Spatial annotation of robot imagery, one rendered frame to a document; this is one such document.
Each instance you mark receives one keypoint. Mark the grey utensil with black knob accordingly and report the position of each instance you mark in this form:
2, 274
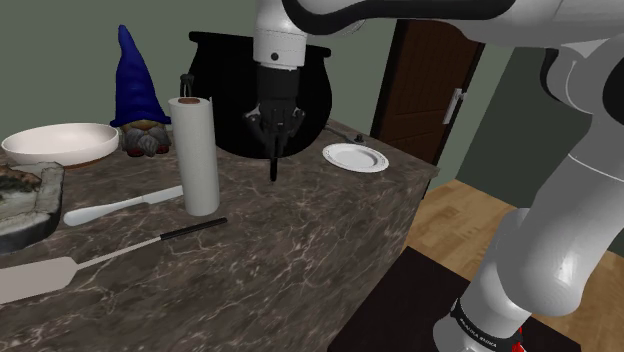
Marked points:
337, 132

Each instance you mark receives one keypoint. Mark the white knife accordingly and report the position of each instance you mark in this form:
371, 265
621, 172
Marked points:
112, 207

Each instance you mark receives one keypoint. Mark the grey stone tray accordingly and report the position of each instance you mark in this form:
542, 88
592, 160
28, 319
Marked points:
46, 195

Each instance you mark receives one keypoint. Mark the white plate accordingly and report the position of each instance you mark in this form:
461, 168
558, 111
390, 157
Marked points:
355, 157

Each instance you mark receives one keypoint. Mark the blue-hatted gnome figure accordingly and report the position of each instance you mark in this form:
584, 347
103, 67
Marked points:
134, 88

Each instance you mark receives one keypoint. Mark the large black cauldron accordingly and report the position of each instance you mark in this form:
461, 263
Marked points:
224, 97

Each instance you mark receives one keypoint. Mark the white bowl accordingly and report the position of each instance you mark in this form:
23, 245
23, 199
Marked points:
61, 144

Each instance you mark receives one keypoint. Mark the black robot stand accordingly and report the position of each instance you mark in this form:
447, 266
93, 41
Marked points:
395, 312

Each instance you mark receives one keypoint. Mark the white paper towel roll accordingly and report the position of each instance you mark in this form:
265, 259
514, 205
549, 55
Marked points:
195, 156

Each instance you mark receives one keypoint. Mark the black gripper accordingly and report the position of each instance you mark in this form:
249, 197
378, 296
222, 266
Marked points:
278, 90

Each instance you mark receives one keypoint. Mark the brown wooden door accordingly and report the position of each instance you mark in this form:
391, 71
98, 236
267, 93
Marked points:
419, 92

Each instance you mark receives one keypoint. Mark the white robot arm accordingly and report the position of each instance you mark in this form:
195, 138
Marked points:
546, 253

